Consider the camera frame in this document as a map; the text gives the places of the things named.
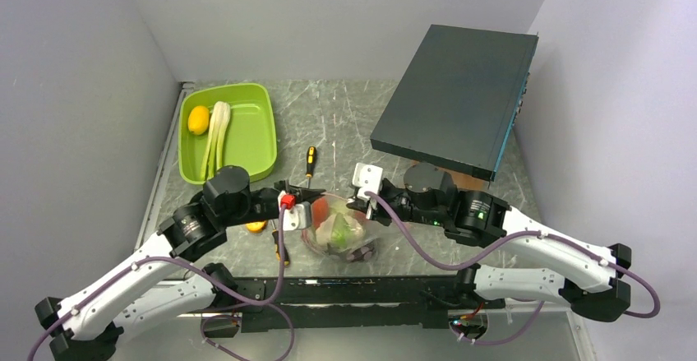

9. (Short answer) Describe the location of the green cabbage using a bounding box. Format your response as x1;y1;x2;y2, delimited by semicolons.
330;216;353;248

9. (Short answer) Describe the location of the aluminium frame rail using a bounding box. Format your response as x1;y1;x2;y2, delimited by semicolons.
134;81;195;249

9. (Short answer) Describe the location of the clear zip top bag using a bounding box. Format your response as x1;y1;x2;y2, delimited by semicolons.
301;194;380;263

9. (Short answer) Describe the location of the orange carrot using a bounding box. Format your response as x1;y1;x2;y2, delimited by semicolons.
311;197;330;226

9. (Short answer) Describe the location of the white cauliflower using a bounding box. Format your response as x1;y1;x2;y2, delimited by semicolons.
315;213;366;252

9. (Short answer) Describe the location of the yellow lemon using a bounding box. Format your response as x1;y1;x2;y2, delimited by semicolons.
187;105;210;136

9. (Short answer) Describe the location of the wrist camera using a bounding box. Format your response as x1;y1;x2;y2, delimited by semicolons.
278;192;312;231
352;163;383;207

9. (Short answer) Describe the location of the black yellow screwdriver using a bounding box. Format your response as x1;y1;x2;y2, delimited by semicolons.
271;229;291;267
305;146;317;188

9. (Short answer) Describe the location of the celery stalk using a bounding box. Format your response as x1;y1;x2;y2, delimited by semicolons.
200;101;232;181

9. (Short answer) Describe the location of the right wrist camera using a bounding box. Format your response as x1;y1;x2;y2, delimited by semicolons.
352;163;383;207

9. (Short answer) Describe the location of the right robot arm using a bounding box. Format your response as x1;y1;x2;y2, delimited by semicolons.
347;163;631;322

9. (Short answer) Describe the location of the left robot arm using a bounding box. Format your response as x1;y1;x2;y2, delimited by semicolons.
28;165;325;360

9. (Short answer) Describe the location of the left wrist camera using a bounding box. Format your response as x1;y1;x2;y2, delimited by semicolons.
278;192;312;231

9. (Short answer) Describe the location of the orange tape measure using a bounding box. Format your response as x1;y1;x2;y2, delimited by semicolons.
245;220;268;234

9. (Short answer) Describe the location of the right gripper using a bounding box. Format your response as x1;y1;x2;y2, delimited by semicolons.
348;183;447;227

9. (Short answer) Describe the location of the green plastic tray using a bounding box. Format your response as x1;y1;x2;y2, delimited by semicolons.
178;83;278;185

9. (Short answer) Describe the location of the wooden block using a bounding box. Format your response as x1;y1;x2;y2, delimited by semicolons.
402;160;485;192

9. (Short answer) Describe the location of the dark red onion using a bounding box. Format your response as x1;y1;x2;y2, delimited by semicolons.
346;242;376;262

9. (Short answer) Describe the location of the dark grey box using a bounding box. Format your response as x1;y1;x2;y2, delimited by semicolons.
370;25;539;182

